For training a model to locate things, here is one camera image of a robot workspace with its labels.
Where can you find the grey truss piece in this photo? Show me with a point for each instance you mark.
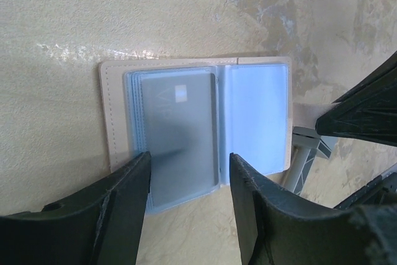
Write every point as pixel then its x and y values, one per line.
pixel 306 146

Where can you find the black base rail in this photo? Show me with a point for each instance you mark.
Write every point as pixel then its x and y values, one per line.
pixel 380 191

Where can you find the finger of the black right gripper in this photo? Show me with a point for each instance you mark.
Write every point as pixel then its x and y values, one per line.
pixel 367 111

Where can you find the beige card holder wallet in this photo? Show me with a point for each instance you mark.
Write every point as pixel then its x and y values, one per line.
pixel 255 114

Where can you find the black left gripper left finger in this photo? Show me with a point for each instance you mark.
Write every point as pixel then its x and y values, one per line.
pixel 100 224

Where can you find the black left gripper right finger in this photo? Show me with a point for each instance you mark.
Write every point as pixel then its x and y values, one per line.
pixel 276 226

